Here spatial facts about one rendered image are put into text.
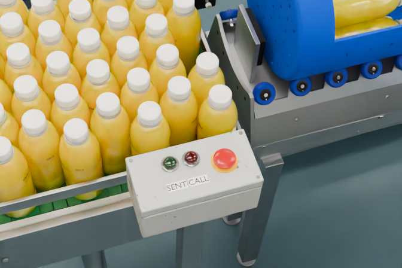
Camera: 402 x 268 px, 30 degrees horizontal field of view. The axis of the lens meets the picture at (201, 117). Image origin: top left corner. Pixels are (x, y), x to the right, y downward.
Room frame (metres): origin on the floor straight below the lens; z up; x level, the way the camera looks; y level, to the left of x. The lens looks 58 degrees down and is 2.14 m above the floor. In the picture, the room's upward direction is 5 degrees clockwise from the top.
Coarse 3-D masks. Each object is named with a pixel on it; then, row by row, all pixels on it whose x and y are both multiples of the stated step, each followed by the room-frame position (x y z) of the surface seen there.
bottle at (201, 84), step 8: (192, 72) 0.78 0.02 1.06; (216, 72) 0.77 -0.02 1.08; (192, 80) 0.76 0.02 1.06; (200, 80) 0.76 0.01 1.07; (208, 80) 0.76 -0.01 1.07; (216, 80) 0.76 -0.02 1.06; (224, 80) 0.78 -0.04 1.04; (192, 88) 0.76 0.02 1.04; (200, 88) 0.75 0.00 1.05; (208, 88) 0.75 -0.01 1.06; (200, 96) 0.75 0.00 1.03; (200, 104) 0.75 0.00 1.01
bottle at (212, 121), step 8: (208, 96) 0.72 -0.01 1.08; (208, 104) 0.71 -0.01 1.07; (232, 104) 0.71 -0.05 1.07; (200, 112) 0.70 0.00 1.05; (208, 112) 0.70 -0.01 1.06; (216, 112) 0.69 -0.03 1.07; (224, 112) 0.69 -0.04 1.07; (232, 112) 0.70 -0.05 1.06; (200, 120) 0.70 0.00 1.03; (208, 120) 0.69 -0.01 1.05; (216, 120) 0.68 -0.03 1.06; (224, 120) 0.69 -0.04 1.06; (232, 120) 0.69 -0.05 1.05; (200, 128) 0.69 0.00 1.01; (208, 128) 0.68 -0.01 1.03; (216, 128) 0.68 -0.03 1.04; (224, 128) 0.68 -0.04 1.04; (232, 128) 0.69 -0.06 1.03; (200, 136) 0.69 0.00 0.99; (208, 136) 0.68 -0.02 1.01
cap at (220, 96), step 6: (222, 84) 0.73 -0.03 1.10; (210, 90) 0.72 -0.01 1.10; (216, 90) 0.72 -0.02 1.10; (222, 90) 0.72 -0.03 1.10; (228, 90) 0.72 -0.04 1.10; (210, 96) 0.71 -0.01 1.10; (216, 96) 0.71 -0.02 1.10; (222, 96) 0.71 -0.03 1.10; (228, 96) 0.71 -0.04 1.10; (210, 102) 0.70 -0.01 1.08; (216, 102) 0.70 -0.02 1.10; (222, 102) 0.70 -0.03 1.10; (228, 102) 0.70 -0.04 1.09
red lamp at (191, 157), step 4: (188, 152) 0.59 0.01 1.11; (192, 152) 0.59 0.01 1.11; (184, 156) 0.58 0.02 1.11; (188, 156) 0.58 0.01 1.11; (192, 156) 0.58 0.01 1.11; (196, 156) 0.58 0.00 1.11; (188, 160) 0.57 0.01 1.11; (192, 160) 0.57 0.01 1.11; (196, 160) 0.58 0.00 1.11; (192, 164) 0.57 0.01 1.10
